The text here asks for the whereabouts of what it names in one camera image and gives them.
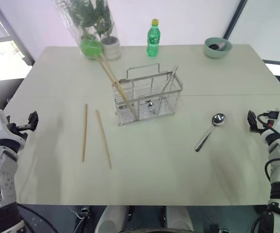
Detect bright green plant pot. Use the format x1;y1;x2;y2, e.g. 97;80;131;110
79;38;105;61

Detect silver wire cutlery basket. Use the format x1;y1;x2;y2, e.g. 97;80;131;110
112;63;185;127

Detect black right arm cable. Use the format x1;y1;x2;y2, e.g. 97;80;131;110
257;110;280;182

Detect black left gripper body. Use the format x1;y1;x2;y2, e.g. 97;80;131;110
6;116;30;146

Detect thin white cable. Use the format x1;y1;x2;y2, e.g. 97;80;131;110
69;206;86;233

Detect dark window frame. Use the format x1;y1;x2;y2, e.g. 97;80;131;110
223;0;249;41
0;0;35;67

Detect wooden chopstick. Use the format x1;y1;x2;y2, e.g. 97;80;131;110
96;56;135;118
100;53;139;121
95;109;113;169
82;103;88;163

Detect pale green bowl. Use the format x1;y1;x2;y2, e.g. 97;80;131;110
204;37;233;60

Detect silver metal spoon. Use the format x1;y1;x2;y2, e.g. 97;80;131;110
156;64;179;117
146;69;176;109
194;113;227;152

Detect plant in plastic wrap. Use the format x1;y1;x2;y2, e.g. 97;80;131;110
51;0;119;61

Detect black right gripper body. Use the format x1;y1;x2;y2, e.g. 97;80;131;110
256;118;274;136

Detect white rounded shell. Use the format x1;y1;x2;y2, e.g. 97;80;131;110
165;205;195;233
94;205;130;233

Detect white plant pot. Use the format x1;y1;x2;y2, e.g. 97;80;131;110
101;36;122;61

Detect dark rounded base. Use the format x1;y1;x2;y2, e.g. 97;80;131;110
15;203;59;233

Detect green leafy plant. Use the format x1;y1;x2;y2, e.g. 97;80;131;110
67;0;115;41

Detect green plastic soda bottle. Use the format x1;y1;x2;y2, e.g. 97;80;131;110
146;18;161;58

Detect black and silver scoop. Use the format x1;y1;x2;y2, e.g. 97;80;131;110
208;41;230;51

